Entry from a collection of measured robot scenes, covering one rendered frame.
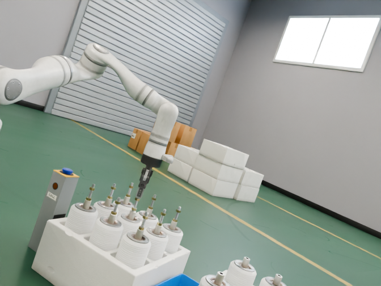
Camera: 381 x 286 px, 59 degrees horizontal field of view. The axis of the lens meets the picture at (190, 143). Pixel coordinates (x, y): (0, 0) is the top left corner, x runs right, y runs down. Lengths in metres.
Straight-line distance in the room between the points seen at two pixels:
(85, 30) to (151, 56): 1.36
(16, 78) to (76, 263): 0.61
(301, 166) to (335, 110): 1.15
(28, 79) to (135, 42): 5.74
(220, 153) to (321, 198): 2.97
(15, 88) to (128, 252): 0.57
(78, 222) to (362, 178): 5.27
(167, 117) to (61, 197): 0.50
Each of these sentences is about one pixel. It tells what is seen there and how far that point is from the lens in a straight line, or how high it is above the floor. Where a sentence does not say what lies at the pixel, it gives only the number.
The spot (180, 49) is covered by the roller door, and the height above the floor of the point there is 2.01.
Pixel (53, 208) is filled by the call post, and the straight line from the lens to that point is 1.38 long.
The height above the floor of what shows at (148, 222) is 0.24.
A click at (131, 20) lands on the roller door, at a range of 6.60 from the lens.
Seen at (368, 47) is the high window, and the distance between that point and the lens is 6.68.
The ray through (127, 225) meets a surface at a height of 0.24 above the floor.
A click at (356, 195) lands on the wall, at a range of 6.07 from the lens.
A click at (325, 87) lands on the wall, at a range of 6.72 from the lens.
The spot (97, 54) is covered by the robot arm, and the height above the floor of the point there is 0.77.
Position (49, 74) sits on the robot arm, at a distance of 1.02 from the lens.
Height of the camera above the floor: 0.65
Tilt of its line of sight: 3 degrees down
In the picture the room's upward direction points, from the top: 20 degrees clockwise
